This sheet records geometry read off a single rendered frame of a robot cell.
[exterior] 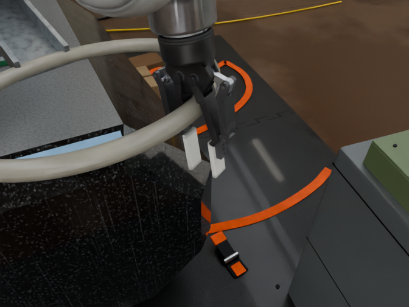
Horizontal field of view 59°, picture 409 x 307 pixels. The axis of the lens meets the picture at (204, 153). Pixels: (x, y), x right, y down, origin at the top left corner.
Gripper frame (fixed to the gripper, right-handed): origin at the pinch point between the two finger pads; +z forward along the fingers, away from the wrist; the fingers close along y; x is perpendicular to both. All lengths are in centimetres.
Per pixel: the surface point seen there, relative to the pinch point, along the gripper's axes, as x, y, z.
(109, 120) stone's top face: -9.9, 36.6, 7.3
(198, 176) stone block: -25.1, 24.8, 32.6
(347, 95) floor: -190, 27, 85
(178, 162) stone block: -20.9, 27.3, 25.1
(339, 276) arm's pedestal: -30, -17, 57
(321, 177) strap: -107, 14, 90
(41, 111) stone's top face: -3, 53, 4
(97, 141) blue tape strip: -4.0, 35.5, 9.6
